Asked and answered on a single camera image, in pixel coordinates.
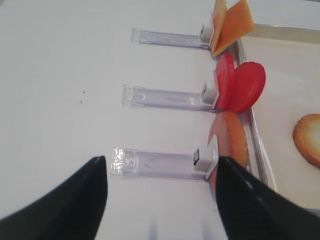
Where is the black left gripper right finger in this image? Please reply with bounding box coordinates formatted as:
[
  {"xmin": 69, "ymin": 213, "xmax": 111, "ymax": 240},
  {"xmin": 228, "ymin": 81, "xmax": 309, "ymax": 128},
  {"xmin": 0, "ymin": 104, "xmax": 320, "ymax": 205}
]
[{"xmin": 216, "ymin": 156, "xmax": 320, "ymax": 240}]

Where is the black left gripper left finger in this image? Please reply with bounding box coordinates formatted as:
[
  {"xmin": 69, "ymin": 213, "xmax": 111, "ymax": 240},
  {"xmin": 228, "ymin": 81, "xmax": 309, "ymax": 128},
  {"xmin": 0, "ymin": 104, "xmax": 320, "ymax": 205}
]
[{"xmin": 0, "ymin": 156, "xmax": 108, "ymax": 240}]

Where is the clear holder with bread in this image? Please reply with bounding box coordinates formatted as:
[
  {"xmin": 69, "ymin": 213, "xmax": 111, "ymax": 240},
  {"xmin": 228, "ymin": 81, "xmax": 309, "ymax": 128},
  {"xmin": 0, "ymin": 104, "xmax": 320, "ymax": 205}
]
[{"xmin": 110, "ymin": 135, "xmax": 219, "ymax": 181}]

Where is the round bread slice on tray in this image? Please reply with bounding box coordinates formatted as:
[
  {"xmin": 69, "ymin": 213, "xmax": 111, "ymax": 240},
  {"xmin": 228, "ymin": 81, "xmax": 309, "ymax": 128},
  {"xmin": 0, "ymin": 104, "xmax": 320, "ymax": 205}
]
[{"xmin": 292, "ymin": 113, "xmax": 320, "ymax": 169}]

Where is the clear holder with tomato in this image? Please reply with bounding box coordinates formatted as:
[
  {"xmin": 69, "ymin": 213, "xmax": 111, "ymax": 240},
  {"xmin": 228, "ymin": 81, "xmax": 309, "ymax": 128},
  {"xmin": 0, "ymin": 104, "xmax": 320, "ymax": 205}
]
[{"xmin": 121, "ymin": 81, "xmax": 221, "ymax": 113}]

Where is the red tomato slice front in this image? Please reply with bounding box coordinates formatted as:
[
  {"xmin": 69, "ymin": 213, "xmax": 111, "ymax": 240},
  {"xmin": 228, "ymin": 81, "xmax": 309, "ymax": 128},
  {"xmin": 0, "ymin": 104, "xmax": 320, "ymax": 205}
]
[{"xmin": 225, "ymin": 61, "xmax": 266, "ymax": 114}]

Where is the red tomato slice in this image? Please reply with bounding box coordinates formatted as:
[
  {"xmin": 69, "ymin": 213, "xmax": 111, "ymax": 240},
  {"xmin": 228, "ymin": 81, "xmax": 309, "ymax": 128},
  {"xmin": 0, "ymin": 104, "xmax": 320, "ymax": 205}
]
[
  {"xmin": 225, "ymin": 61, "xmax": 266, "ymax": 114},
  {"xmin": 215, "ymin": 53, "xmax": 235, "ymax": 110}
]

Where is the red tomato slice back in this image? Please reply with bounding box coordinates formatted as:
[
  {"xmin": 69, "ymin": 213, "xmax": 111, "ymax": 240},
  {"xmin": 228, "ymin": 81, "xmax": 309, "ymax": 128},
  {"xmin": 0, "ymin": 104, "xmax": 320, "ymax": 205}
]
[{"xmin": 215, "ymin": 53, "xmax": 235, "ymax": 110}]

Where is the clear holder with cheese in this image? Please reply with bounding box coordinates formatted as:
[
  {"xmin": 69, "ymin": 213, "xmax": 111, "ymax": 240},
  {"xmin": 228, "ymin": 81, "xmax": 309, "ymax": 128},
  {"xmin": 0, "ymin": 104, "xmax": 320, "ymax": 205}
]
[{"xmin": 130, "ymin": 21, "xmax": 215, "ymax": 49}]

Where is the orange cheese slice front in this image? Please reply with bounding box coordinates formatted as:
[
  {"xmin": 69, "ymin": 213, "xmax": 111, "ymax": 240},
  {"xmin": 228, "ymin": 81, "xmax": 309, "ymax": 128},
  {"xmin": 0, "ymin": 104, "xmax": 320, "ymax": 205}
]
[{"xmin": 212, "ymin": 0, "xmax": 255, "ymax": 56}]

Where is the orange cheese slice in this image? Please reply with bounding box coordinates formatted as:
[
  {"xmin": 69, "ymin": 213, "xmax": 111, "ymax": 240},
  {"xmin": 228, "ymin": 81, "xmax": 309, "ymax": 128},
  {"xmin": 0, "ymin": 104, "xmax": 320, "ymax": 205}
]
[
  {"xmin": 210, "ymin": 0, "xmax": 228, "ymax": 55},
  {"xmin": 212, "ymin": 0, "xmax": 255, "ymax": 56}
]

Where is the orange cheese slice back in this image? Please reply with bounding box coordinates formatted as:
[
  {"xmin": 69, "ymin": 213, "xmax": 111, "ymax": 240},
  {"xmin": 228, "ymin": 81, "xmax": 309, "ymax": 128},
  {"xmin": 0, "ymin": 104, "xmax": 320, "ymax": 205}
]
[{"xmin": 210, "ymin": 0, "xmax": 228, "ymax": 55}]

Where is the white rectangular tray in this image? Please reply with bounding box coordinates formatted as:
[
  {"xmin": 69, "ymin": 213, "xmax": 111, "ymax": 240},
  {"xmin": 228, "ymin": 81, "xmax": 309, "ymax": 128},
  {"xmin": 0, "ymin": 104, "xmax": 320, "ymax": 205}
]
[{"xmin": 233, "ymin": 24, "xmax": 320, "ymax": 213}]

